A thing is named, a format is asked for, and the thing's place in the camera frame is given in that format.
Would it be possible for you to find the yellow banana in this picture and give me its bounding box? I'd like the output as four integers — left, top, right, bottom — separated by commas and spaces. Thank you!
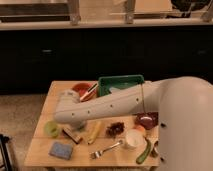
87, 121, 102, 145

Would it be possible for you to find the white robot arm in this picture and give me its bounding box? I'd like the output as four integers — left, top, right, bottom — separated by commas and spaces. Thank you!
54, 77, 213, 171

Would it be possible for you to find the green plastic tray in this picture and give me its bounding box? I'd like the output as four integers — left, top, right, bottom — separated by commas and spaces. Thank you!
98, 74, 144, 96

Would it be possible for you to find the orange bowl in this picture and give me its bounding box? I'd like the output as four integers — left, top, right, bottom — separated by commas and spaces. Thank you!
72, 82, 96, 99

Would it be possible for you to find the dark red bowl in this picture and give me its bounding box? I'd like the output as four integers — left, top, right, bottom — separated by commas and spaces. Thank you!
135, 112, 158, 130

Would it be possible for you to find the orange round fruit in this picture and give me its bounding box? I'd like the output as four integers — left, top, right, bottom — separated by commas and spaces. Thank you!
134, 125, 146, 133

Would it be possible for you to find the wooden table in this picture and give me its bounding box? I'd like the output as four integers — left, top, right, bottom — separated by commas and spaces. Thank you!
24, 81, 159, 169

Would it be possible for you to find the white mug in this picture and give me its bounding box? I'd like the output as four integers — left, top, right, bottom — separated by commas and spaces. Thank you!
125, 129, 144, 149

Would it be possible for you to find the brown wooden block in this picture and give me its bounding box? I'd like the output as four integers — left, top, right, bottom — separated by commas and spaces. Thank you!
63, 127, 83, 144

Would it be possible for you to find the silver fork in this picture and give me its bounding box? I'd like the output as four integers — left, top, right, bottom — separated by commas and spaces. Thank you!
90, 140, 123, 159

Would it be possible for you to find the green plastic cup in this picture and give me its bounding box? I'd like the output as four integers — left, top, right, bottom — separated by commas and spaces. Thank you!
44, 121, 60, 138

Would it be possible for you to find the blue sponge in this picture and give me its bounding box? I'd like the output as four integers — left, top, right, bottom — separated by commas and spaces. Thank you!
49, 142, 73, 160

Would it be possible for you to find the green cucumber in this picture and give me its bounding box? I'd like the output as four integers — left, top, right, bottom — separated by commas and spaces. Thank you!
136, 138, 151, 164

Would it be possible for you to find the black cabinet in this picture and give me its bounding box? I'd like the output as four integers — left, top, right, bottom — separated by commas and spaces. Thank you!
0, 26, 213, 94

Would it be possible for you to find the black stand at left edge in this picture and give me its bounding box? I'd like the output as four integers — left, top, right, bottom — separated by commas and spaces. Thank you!
0, 134, 13, 171

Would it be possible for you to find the white-handled dish brush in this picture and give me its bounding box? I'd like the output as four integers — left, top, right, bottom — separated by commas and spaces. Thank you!
80, 83, 98, 101

